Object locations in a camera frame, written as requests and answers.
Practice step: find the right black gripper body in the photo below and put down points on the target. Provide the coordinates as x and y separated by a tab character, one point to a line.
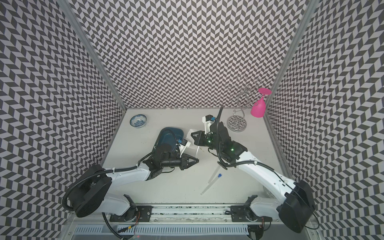
207	141

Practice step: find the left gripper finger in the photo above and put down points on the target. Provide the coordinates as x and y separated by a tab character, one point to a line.
187	165
191	159

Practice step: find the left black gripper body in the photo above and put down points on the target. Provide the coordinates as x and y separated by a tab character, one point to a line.
182	162

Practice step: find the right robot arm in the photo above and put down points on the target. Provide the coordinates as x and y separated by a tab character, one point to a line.
293	202

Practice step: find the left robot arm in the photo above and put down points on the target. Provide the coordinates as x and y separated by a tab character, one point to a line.
93	192

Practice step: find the teal plastic tray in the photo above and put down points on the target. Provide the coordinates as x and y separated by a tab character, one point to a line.
169	135

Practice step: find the pink plastic wine glass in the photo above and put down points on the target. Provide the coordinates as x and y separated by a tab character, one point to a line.
259	108

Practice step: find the blue white ceramic bowl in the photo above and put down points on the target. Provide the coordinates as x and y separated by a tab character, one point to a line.
138	121

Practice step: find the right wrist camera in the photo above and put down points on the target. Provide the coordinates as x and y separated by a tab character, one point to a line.
208	120

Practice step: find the chrome wire glass rack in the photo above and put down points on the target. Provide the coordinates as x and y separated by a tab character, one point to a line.
242	99

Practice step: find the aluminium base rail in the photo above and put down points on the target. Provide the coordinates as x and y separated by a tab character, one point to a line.
167	222

